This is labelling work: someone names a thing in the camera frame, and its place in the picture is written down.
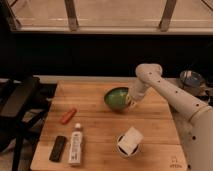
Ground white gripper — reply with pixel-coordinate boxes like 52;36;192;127
126;79;149;107

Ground green ceramic bowl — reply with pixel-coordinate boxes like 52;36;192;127
104;87;129;112

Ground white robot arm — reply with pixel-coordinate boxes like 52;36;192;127
126;63;213;171

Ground metal bowl at right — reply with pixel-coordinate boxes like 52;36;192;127
180;70;204;95

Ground wooden cutting board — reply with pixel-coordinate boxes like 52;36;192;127
31;81;187;171

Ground dark cup with white rim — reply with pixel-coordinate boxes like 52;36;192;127
116;135;139;158

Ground white tube bottle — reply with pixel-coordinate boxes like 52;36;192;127
68;123;83;166

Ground black rectangular remote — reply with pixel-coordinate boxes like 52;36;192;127
49;136;67;162

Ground black office chair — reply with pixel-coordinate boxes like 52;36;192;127
0;76;56;171

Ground window frame railing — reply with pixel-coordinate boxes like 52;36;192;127
0;0;213;35

